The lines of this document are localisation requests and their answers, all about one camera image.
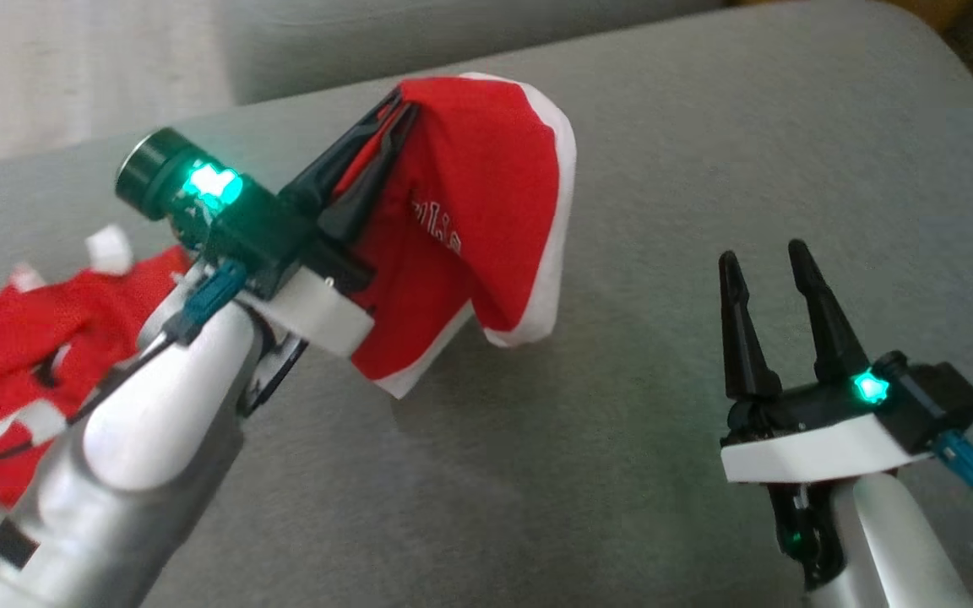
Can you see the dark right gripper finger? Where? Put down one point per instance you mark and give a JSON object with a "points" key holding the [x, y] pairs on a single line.
{"points": [[833, 346], [744, 355]]}

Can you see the grey sofa back cushion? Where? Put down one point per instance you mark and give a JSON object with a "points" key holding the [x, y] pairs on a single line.
{"points": [[453, 34]]}

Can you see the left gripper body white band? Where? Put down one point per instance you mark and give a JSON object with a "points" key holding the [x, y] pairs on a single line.
{"points": [[326, 312]]}

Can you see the red shorts white stripe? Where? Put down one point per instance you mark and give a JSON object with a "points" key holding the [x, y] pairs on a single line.
{"points": [[495, 211]]}

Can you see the yellow cushion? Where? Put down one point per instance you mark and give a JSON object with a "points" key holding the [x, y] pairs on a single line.
{"points": [[934, 10]]}

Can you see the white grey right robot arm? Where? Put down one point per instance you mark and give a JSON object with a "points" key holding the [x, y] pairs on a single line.
{"points": [[900, 549]]}

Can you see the red white basketball jersey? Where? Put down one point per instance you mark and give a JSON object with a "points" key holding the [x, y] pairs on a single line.
{"points": [[98, 312]]}

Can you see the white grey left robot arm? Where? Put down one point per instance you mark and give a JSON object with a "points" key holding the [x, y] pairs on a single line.
{"points": [[157, 405]]}

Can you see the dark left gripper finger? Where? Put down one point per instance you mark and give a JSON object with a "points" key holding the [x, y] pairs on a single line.
{"points": [[351, 211], [326, 165]]}

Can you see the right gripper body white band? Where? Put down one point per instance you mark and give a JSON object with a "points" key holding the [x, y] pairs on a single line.
{"points": [[807, 447]]}

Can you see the grey sofa seat cushion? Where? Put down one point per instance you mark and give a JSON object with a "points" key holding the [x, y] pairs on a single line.
{"points": [[622, 464]]}

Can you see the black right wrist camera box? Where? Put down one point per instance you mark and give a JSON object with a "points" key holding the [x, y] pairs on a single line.
{"points": [[934, 405]]}

